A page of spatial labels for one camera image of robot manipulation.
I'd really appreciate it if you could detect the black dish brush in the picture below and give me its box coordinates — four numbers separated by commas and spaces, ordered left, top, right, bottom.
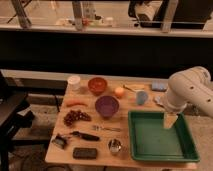
52, 131, 100, 149

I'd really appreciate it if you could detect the red bowl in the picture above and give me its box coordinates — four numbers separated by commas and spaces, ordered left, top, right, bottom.
88, 77, 107, 96

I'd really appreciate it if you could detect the bunch of red grapes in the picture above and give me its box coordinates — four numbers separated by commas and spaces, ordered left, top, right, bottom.
63, 110, 91, 127

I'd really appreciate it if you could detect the white plastic cup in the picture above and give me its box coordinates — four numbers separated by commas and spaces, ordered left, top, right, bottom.
67, 75, 81, 90

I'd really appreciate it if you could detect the metal fork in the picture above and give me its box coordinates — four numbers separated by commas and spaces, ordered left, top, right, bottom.
92, 125, 121, 132

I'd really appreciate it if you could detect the wooden spoon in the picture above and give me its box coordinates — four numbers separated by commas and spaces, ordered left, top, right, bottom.
122, 84, 145, 93

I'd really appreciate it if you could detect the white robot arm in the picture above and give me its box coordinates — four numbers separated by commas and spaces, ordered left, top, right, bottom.
161, 66, 213, 129

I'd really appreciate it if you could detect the blue plastic cup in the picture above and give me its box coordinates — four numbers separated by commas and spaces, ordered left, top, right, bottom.
136, 91, 148, 105

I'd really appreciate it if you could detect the black rectangular sponge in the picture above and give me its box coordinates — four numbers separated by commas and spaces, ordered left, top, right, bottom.
73, 148, 97, 159

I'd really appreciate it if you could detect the orange carrot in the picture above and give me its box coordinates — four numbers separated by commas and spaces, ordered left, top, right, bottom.
65, 100, 88, 107

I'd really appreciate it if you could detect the green plastic tray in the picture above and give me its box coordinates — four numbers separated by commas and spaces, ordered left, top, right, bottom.
128, 111, 200, 163

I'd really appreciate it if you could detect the small metal cup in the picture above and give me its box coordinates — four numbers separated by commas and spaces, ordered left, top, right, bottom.
108, 139, 122, 155

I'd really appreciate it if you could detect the purple bowl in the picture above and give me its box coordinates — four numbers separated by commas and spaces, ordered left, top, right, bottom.
95, 96, 119, 118

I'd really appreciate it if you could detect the orange fruit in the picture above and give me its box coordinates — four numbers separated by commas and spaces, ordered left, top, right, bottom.
114, 87, 124, 98

